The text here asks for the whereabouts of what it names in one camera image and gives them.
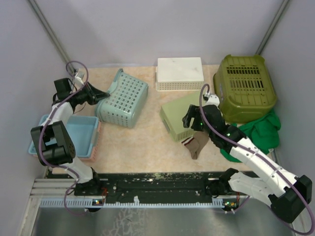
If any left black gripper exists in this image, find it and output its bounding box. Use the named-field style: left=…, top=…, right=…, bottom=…
left=70, top=82, right=110, bottom=106

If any pale green basket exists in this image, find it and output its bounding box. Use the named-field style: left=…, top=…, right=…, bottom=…
left=160, top=91, right=200, bottom=142

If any teal lattice basket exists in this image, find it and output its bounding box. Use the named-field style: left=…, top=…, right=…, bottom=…
left=94, top=68, right=149, bottom=128

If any white perforated basket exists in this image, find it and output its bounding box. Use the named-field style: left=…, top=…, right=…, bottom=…
left=156, top=57, right=204, bottom=91

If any large olive green basket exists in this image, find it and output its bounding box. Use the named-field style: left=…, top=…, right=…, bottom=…
left=213, top=55, right=277, bottom=124

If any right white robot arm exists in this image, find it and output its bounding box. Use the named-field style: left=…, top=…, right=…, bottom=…
left=182, top=105, right=313, bottom=223

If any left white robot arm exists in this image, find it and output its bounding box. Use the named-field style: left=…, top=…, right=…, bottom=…
left=31, top=78, right=110, bottom=195

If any brown striped sock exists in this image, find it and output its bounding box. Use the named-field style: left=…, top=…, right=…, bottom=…
left=181, top=132, right=209, bottom=160

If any pink tray basket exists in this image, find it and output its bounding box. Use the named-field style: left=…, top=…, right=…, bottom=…
left=76, top=122, right=101, bottom=162

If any green cloth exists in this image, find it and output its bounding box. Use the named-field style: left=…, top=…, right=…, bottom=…
left=231, top=109, right=281, bottom=154

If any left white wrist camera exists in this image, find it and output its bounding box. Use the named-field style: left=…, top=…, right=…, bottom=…
left=73, top=71, right=85, bottom=86

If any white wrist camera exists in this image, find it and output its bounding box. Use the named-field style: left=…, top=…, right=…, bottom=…
left=73, top=71, right=85, bottom=86
left=205, top=94, right=220, bottom=107

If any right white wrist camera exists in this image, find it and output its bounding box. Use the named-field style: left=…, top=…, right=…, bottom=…
left=205, top=94, right=220, bottom=107

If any white slotted cable duct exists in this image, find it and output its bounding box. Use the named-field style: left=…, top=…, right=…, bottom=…
left=39, top=196, right=241, bottom=208

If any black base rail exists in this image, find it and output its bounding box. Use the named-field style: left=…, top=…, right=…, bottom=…
left=46, top=172, right=249, bottom=205

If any aluminium frame rail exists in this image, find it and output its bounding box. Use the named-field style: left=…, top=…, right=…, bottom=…
left=30, top=178, right=74, bottom=197

